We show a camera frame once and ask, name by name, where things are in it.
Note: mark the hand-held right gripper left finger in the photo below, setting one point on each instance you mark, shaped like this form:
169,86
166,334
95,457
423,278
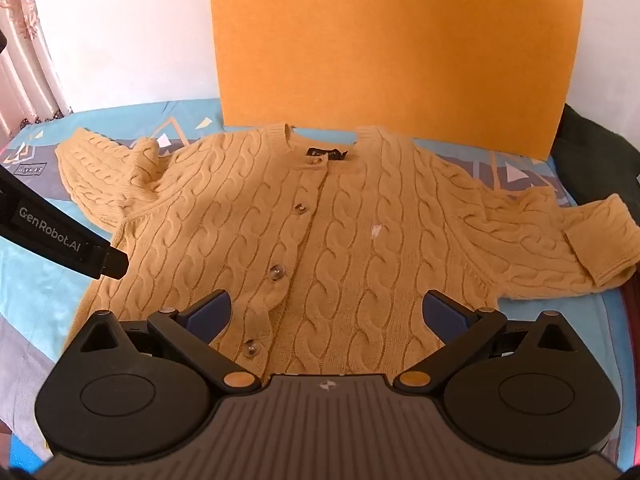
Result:
207,316

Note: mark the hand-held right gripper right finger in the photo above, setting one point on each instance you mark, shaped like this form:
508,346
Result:
444,314

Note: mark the patterned teal grey bed sheet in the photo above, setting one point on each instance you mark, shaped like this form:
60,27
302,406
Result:
45,280

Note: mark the pale floral curtain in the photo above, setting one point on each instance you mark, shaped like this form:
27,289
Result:
27,50

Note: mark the dark green cloth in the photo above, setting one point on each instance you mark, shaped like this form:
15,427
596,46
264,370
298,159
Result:
597,160

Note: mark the orange board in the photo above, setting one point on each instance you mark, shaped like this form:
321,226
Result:
395,50

